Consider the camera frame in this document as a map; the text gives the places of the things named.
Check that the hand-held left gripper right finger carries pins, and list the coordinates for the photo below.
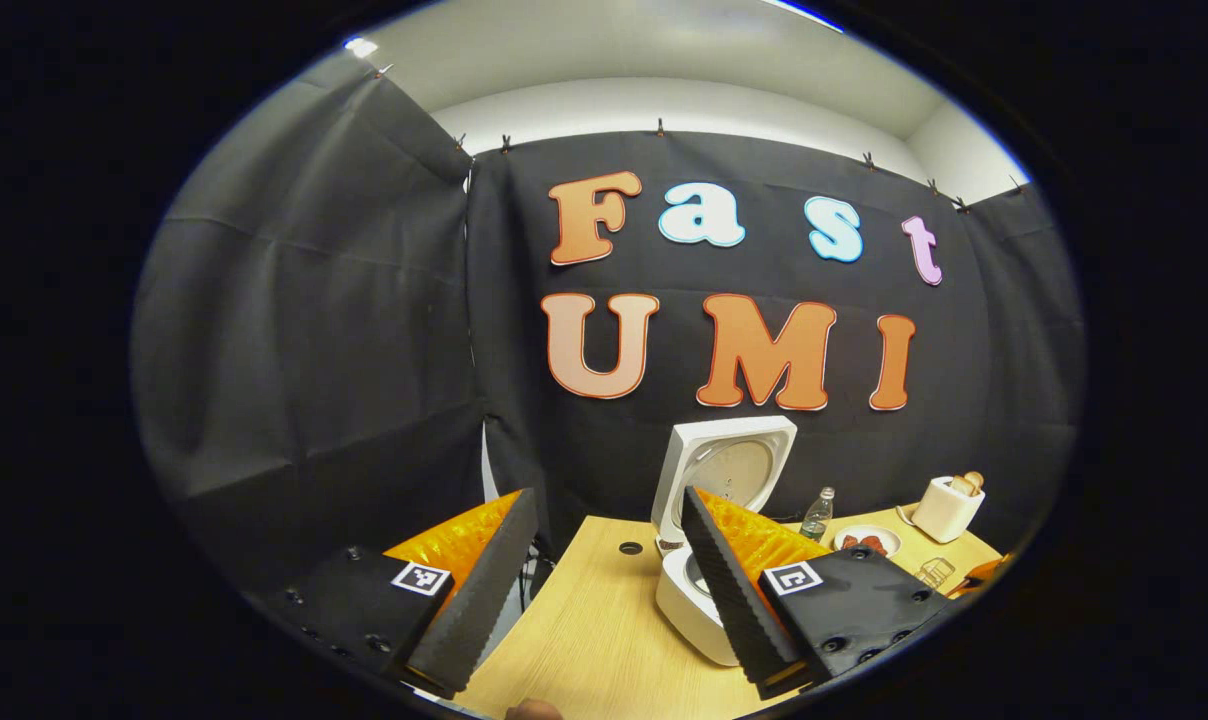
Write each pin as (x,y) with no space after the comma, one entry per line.
(734,600)

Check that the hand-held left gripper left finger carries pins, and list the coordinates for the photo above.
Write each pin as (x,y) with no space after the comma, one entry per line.
(469,600)

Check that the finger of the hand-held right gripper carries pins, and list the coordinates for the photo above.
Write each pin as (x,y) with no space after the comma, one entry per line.
(984,575)

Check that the white rice cooker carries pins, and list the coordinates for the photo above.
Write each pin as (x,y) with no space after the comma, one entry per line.
(729,470)

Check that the white toaster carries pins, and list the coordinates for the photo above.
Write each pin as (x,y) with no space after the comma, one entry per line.
(944,515)

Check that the toasted bread slice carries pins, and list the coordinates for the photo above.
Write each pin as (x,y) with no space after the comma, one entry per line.
(961,486)
(975,480)

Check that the clear plastic bottle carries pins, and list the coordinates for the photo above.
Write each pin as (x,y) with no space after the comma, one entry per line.
(817,515)

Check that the white round plate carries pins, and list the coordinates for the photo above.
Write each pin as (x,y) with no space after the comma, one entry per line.
(867,540)

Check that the black backdrop cloth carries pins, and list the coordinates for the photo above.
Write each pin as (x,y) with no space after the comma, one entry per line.
(304,330)

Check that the ceiling light panel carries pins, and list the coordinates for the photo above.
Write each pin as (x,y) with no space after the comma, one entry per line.
(361,47)

